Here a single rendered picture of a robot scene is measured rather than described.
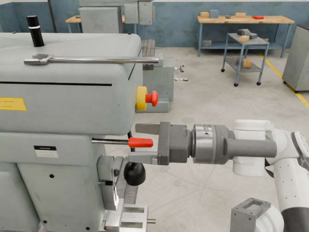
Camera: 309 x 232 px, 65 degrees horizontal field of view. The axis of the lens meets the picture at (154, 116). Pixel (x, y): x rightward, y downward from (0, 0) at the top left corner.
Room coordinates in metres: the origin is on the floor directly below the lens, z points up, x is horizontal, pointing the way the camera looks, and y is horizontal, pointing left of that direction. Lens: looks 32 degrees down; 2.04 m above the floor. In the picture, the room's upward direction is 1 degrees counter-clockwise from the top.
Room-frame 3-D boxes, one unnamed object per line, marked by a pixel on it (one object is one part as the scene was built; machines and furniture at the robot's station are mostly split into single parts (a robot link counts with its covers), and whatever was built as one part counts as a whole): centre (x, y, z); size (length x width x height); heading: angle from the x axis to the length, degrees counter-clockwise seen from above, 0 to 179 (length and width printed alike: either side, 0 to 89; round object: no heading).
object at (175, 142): (0.43, -0.07, 1.70); 0.13 x 0.12 x 0.10; 175
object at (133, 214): (0.72, 0.22, 1.01); 0.35 x 0.15 x 0.11; 87
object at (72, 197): (0.55, 0.26, 1.47); 0.21 x 0.19 x 0.32; 175
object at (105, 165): (0.54, 0.15, 1.45); 0.04 x 0.04 x 0.21; 85
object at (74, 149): (0.55, 0.30, 1.68); 0.34 x 0.24 x 0.10; 85
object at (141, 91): (0.53, 0.03, 1.76); 0.06 x 0.02 x 0.06; 175
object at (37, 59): (0.43, 0.11, 1.89); 0.24 x 0.04 x 0.01; 86
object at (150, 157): (0.38, 0.03, 1.70); 0.06 x 0.02 x 0.03; 85
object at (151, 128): (0.49, 0.02, 1.70); 0.06 x 0.02 x 0.03; 85
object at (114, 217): (0.72, 0.19, 1.05); 0.15 x 0.06 x 0.04; 177
